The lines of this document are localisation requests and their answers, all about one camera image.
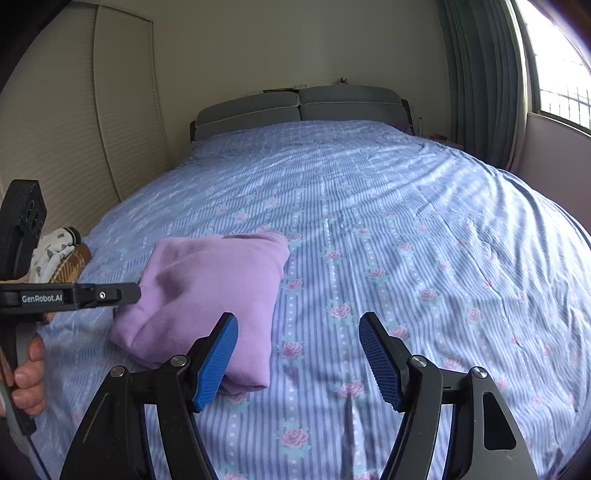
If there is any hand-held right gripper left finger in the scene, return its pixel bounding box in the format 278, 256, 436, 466
60, 312, 239, 480

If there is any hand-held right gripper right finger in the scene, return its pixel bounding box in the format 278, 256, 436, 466
359, 312, 539, 480

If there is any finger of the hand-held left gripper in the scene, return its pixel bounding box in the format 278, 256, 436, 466
75, 282, 141, 309

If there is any purple sweatshirt with green print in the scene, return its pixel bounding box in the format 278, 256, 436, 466
113, 232, 291, 395

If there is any person's left hand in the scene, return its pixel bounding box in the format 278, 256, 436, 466
0, 335, 47, 418

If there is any white heart print garment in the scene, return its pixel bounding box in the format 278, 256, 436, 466
30, 226, 81, 283

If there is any cream louvered wardrobe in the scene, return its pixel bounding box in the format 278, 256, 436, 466
0, 4, 171, 259

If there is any bed with blue striped sheet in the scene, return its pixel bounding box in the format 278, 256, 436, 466
28, 119, 591, 480

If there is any grey padded headboard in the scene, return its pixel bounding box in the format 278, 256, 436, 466
188, 98, 414, 146

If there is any grey headboard cushion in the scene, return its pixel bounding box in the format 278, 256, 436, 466
298, 85, 402, 125
194, 91, 301, 141

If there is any grey-green curtain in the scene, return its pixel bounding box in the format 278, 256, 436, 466
436, 0, 532, 171

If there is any window with grille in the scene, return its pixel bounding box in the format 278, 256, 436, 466
512, 0, 591, 137

